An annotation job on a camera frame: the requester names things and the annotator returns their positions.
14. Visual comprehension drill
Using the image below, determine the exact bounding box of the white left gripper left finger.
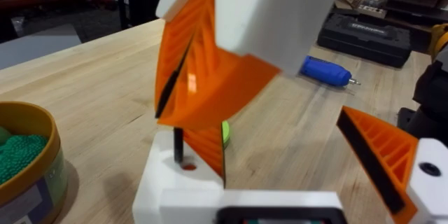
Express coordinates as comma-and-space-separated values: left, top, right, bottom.
132, 129, 225, 224

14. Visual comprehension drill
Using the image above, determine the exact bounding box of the white orange left gripper right finger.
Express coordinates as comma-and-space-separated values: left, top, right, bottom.
336, 105, 448, 224

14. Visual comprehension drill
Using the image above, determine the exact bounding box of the finger of the white orange right gripper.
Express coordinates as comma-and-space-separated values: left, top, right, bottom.
153, 0, 215, 119
156, 0, 348, 131

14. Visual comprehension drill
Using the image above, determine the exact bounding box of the orange ribbed wedge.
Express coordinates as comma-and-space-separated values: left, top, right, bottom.
181, 121, 226, 188

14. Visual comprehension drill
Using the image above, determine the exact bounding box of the black screw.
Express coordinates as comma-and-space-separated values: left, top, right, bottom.
173, 127, 185, 165

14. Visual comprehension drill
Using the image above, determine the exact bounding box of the blue electric screwdriver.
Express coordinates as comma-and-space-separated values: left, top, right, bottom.
300, 55, 362, 88

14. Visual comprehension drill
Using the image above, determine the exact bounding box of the green disc with holes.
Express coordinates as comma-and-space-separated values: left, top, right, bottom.
222, 120, 232, 148

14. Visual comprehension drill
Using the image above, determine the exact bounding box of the black tool case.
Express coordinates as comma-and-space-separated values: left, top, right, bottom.
316, 13, 413, 69

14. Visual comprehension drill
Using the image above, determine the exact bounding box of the yellow tool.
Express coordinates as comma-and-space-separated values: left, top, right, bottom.
429, 22, 448, 61

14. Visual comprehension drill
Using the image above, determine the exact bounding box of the brown tub with toys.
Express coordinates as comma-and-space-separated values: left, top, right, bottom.
0, 101, 69, 224

